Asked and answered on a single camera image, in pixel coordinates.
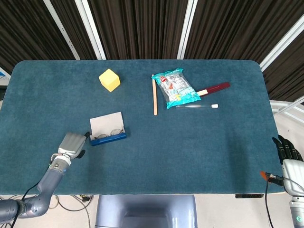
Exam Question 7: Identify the dark red pen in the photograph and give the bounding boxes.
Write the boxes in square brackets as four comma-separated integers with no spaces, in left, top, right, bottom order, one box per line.
[196,82,231,97]

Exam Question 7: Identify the yellow foam cube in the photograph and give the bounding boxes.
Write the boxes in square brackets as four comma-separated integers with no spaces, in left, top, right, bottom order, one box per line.
[98,68,121,93]

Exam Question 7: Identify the thin-framed eyeglasses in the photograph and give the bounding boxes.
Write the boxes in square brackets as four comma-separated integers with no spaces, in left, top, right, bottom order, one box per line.
[92,128,124,140]

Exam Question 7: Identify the flat wooden stick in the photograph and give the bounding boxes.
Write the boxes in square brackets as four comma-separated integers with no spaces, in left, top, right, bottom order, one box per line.
[152,74,158,116]

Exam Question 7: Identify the black cable orange connector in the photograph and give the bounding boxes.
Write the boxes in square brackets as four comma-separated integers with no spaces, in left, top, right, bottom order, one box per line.
[260,171,297,228]

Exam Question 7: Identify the blue table mat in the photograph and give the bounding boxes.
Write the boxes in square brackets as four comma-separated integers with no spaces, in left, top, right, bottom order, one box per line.
[0,59,285,196]

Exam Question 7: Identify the blue glasses case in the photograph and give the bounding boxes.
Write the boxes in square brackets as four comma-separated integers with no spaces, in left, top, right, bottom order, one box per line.
[89,111,127,147]

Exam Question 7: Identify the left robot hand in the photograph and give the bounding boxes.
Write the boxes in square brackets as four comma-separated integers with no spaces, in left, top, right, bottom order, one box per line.
[57,132,92,159]

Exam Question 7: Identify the black table edge bracket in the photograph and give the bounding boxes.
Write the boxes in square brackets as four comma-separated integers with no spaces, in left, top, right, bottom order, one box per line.
[235,194,265,199]

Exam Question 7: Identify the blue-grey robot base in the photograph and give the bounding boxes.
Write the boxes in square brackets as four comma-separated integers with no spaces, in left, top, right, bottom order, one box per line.
[95,194,198,228]

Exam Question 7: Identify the teal snack bag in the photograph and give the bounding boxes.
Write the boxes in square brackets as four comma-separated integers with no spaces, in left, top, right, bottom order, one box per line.
[152,68,201,110]

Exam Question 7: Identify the glass tube white stopper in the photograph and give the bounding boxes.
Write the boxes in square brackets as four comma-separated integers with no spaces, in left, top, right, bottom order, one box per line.
[175,103,219,110]

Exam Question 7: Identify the floor cable bundle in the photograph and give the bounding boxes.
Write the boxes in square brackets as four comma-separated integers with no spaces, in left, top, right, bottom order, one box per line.
[0,194,94,228]

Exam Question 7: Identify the dark brown curtain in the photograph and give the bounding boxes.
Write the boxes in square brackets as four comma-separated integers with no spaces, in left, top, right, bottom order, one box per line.
[0,0,304,103]

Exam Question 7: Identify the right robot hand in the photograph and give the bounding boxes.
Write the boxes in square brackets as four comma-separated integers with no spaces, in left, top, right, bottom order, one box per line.
[272,134,304,197]

